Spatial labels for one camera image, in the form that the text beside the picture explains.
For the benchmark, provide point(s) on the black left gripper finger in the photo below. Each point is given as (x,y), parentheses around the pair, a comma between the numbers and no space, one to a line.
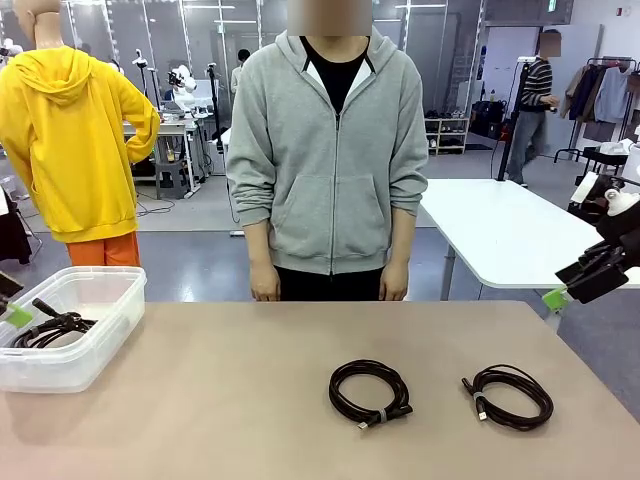
(10,284)
(21,316)

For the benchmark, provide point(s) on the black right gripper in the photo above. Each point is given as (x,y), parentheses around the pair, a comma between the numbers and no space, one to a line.
(620,232)

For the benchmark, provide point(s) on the person's left forearm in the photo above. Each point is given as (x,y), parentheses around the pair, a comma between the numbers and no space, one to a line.
(402,240)

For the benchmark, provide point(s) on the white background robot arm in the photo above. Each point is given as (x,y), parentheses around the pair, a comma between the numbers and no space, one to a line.
(182,87)

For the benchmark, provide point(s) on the person's right forearm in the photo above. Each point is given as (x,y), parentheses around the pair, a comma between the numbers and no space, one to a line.
(257,245)

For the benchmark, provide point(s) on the person's left hand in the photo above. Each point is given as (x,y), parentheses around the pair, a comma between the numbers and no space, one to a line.
(395,282)

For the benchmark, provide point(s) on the person's right hand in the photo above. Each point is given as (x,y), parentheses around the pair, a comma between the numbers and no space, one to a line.
(265,282)

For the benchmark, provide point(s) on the black cloth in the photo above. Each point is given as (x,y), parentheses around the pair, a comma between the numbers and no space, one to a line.
(12,235)

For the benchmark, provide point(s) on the clear plastic storage box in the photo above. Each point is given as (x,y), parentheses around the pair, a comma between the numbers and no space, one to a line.
(100,340)

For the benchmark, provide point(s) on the orange shorts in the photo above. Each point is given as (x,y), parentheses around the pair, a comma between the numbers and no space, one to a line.
(105,250)

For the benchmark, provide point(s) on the white table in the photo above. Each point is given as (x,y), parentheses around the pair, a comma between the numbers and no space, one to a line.
(500,235)

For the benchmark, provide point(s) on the black trolley cart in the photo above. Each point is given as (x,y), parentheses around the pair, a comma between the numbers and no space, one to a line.
(607,160)

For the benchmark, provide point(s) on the white cylinder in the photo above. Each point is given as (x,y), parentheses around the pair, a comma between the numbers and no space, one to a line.
(632,162)

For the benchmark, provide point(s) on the yellow hoodie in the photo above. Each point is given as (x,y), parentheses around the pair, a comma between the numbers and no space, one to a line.
(70,140)

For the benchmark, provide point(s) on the clothes rack with jackets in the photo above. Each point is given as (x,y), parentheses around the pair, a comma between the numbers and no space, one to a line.
(600,95)

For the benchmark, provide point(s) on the person in striped sweater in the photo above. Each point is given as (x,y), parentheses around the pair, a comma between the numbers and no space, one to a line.
(535,100)

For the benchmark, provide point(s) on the grey step stool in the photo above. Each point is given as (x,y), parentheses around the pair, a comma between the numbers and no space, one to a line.
(172,180)

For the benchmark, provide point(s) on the wooden shoe rack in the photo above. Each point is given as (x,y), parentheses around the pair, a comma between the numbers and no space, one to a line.
(450,135)

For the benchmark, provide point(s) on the background work desk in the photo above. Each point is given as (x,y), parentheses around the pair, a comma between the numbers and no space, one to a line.
(175,127)

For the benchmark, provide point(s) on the beige mannequin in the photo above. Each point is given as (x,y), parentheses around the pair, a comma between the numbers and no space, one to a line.
(42,25)

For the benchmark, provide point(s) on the person in grey hoodie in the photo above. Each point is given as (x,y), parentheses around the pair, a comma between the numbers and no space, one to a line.
(325,165)

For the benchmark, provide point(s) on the person in beige sweater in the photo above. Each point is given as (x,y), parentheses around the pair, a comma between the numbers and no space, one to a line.
(239,75)

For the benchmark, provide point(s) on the black camera tripod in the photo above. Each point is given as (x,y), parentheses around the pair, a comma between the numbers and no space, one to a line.
(215,110)

